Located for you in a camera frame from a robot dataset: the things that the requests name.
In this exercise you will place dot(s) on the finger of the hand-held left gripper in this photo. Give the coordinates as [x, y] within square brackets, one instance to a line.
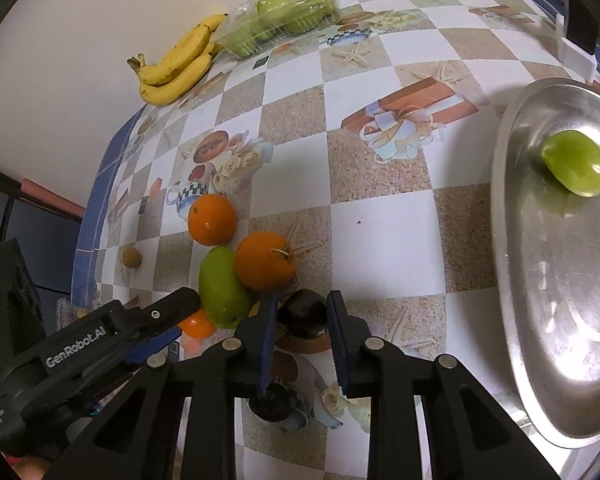
[152, 346]
[155, 312]

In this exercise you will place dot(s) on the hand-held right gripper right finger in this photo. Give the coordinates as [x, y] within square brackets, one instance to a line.
[337, 345]

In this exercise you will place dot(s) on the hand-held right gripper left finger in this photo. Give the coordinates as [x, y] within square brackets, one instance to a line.
[267, 340]

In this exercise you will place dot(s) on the small mandarin orange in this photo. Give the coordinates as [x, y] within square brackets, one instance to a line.
[200, 327]

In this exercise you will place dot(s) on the oval metal tray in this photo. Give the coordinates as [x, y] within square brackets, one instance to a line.
[555, 285]

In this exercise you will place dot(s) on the small yellow-brown round longan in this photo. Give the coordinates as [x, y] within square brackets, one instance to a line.
[131, 257]

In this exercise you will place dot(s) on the green mango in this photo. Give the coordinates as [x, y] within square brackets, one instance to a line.
[220, 290]

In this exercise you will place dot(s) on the checkered printed tablecloth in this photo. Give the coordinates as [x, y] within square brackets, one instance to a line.
[380, 220]

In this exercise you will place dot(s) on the red wooden bar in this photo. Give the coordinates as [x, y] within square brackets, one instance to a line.
[55, 197]

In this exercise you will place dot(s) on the yellow banana bunch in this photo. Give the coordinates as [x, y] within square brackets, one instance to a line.
[180, 65]

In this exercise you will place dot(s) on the single green jujube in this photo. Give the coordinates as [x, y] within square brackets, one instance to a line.
[575, 162]

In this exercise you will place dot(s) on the pile of green jujubes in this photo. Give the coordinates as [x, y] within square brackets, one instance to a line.
[275, 7]

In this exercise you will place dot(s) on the white plastic stand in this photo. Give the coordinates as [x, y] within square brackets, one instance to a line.
[575, 57]

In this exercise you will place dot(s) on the black rectangular device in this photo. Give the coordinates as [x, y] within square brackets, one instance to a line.
[582, 20]

